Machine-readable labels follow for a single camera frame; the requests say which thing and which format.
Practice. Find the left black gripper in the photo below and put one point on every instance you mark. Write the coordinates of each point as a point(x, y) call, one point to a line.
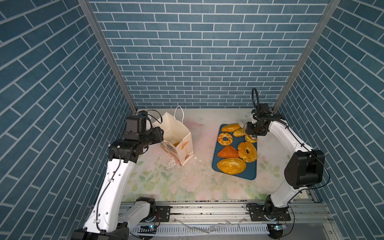
point(158, 136)

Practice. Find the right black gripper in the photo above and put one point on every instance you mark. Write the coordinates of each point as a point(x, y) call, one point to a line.
point(248, 129)

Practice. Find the white paper bag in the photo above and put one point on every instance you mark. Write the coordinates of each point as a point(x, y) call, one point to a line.
point(175, 131)

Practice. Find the oval golden bread roll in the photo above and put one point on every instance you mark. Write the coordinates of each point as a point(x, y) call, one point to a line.
point(230, 128)

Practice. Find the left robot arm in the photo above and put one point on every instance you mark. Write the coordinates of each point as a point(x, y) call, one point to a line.
point(104, 222)

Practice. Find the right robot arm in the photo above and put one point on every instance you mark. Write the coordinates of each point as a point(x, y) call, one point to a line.
point(304, 168)

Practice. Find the striped yellow bread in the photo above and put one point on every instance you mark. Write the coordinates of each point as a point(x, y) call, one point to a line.
point(239, 133)

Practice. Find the large sesame oval bread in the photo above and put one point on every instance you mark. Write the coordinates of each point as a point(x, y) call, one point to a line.
point(231, 166)

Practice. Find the small rolled croissant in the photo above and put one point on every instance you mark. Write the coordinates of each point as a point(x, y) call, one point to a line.
point(250, 138)

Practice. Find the teal tray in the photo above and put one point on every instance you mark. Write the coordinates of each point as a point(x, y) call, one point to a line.
point(250, 172)

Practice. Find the orange triangular pastry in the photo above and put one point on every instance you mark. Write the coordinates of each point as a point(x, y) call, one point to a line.
point(228, 152)

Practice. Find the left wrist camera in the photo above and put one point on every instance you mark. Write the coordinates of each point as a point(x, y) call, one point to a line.
point(137, 125)

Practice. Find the large yellow ring bread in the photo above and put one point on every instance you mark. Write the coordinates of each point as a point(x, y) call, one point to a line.
point(247, 152)

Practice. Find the small braided ring bread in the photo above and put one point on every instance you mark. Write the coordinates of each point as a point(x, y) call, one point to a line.
point(225, 139)

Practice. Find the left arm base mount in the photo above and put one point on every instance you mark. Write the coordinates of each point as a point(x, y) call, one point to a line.
point(159, 213)

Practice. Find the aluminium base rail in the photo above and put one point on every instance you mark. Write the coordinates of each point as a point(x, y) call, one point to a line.
point(229, 220)

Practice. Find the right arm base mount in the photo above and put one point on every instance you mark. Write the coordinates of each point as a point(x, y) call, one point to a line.
point(259, 213)

